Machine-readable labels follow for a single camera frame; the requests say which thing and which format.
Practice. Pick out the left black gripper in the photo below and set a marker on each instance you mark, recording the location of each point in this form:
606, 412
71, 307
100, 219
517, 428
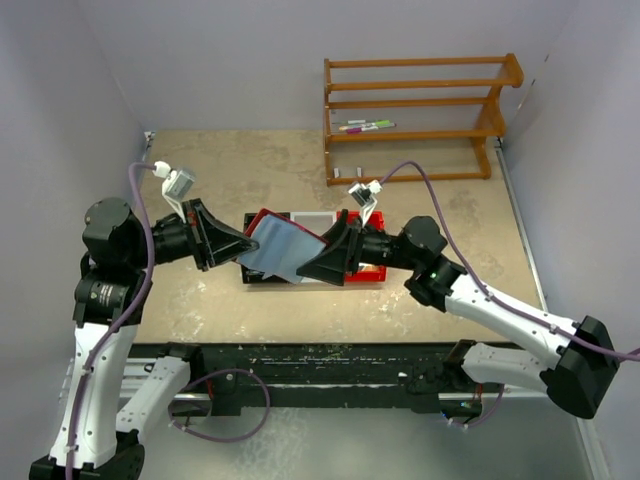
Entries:
207, 237

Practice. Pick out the aluminium frame rail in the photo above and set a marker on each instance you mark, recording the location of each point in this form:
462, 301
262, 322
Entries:
135, 376

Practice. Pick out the purple marker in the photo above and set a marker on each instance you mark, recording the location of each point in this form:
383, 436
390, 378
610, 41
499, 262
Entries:
369, 127

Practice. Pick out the green marker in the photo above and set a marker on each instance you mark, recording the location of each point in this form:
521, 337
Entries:
365, 122

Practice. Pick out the red leather card holder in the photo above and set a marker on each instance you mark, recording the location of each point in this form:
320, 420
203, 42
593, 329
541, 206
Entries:
284, 247

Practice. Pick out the wooden rack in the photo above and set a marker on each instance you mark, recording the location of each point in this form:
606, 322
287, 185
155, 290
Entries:
427, 98

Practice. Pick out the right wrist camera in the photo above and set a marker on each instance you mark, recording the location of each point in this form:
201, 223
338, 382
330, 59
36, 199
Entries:
365, 196

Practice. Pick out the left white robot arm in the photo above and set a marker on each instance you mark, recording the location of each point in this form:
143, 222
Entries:
99, 438

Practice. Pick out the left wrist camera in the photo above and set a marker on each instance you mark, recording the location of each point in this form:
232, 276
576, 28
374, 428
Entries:
176, 184

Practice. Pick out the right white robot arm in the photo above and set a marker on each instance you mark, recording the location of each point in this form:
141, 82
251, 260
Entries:
571, 362

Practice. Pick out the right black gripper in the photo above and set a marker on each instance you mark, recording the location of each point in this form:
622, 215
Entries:
344, 249

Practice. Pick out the black plastic bin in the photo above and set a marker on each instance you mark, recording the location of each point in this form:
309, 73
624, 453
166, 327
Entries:
250, 276

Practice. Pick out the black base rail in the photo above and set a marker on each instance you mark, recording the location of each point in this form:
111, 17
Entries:
414, 376

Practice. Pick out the white plastic bin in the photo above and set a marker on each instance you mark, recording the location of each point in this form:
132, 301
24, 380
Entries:
316, 222

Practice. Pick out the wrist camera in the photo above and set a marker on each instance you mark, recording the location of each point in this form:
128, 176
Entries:
365, 196
176, 184

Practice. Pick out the red plastic bin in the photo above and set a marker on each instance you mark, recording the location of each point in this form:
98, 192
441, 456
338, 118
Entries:
369, 273

